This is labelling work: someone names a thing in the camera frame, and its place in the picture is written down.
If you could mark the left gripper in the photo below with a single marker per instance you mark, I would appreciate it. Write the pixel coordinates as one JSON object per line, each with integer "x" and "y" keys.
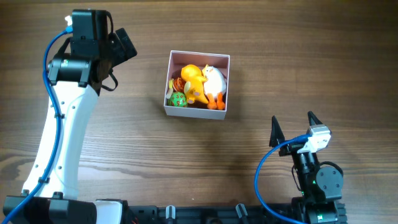
{"x": 125, "y": 47}

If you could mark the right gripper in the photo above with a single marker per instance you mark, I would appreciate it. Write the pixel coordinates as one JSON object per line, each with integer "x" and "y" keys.
{"x": 294, "y": 148}

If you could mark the orange round wheel toy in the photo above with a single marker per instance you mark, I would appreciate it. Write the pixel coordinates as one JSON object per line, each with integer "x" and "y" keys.
{"x": 179, "y": 84}

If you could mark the green patterned ball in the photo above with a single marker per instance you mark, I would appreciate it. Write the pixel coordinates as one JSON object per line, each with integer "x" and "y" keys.
{"x": 177, "y": 99}

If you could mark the orange dinosaur figure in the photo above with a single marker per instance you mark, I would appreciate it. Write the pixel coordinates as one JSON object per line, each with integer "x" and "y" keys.
{"x": 193, "y": 88}

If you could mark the white plush duck yellow hat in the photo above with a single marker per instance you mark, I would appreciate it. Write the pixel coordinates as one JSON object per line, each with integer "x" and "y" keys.
{"x": 214, "y": 88}

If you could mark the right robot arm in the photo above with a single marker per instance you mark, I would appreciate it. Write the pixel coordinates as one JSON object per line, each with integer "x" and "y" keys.
{"x": 320, "y": 183}

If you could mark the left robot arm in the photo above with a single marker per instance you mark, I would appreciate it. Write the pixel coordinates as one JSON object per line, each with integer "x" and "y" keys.
{"x": 73, "y": 80}

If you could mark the white box pink interior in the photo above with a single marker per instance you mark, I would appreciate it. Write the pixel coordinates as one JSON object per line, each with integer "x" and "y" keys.
{"x": 177, "y": 60}

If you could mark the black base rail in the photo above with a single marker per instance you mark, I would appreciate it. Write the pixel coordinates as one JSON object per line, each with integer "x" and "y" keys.
{"x": 236, "y": 214}

